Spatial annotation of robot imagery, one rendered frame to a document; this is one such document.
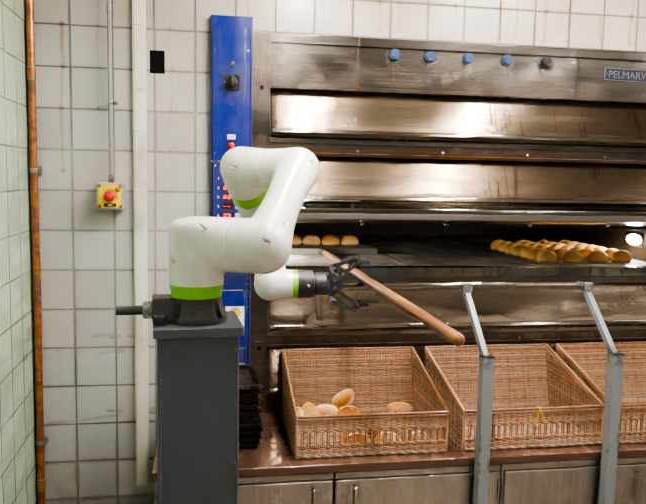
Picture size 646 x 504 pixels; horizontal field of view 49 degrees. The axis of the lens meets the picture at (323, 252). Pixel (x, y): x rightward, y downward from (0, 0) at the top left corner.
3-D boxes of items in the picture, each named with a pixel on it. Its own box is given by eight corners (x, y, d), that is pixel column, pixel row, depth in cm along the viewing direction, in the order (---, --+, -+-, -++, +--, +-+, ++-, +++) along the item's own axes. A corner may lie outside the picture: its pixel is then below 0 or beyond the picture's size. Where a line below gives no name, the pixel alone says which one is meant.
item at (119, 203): (99, 208, 271) (98, 182, 270) (126, 208, 273) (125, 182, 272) (96, 209, 264) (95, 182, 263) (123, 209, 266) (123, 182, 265)
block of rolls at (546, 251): (487, 248, 379) (488, 238, 378) (570, 249, 387) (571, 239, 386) (540, 263, 319) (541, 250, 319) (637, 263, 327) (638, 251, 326)
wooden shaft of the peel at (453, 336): (466, 347, 161) (466, 334, 160) (453, 347, 160) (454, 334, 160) (327, 256, 328) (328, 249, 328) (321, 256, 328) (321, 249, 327)
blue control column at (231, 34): (207, 403, 480) (208, 80, 457) (231, 403, 482) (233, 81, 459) (209, 554, 291) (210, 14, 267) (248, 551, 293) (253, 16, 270)
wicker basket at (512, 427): (419, 408, 300) (422, 344, 297) (544, 404, 309) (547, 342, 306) (460, 453, 252) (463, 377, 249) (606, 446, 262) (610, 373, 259)
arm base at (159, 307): (114, 328, 160) (114, 302, 159) (117, 315, 174) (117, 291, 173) (230, 325, 166) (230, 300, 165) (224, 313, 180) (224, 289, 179)
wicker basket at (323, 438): (278, 413, 290) (279, 347, 287) (411, 409, 299) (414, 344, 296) (292, 460, 243) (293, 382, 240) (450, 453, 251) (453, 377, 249)
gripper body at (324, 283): (312, 269, 237) (340, 269, 238) (312, 294, 237) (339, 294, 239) (316, 272, 229) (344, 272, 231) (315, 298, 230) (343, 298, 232)
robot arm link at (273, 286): (253, 307, 231) (255, 289, 223) (252, 274, 239) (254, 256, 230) (296, 306, 234) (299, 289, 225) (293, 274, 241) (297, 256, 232)
